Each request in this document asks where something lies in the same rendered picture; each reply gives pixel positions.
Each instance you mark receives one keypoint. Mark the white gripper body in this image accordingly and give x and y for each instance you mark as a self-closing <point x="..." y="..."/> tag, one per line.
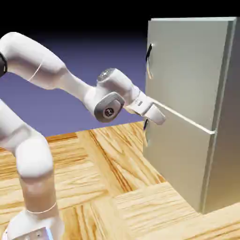
<point x="156" y="113"/>

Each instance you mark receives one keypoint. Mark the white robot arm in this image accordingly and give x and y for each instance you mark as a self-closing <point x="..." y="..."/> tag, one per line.
<point x="35" y="63"/>

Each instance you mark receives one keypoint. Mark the short grey-green cabinet door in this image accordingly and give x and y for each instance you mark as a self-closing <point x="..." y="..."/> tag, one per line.
<point x="178" y="159"/>

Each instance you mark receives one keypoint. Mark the tall grey-green cabinet door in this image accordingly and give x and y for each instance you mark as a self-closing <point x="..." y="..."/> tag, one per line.
<point x="187" y="71"/>

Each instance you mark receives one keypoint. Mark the grey-green painted cabinet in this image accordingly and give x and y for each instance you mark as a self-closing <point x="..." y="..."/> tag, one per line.
<point x="223" y="112"/>

